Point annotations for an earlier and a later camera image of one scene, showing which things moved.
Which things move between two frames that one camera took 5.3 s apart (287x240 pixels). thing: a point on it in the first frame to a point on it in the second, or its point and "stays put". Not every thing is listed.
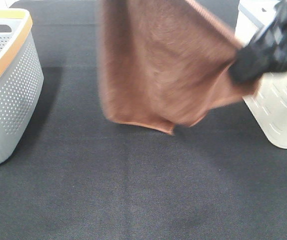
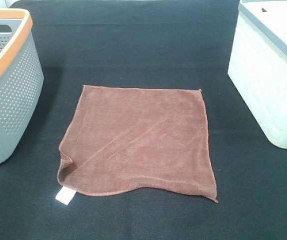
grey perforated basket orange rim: [12, 84] stays put
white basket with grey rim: [278, 102] stays put
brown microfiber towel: [164, 64] to [121, 138]
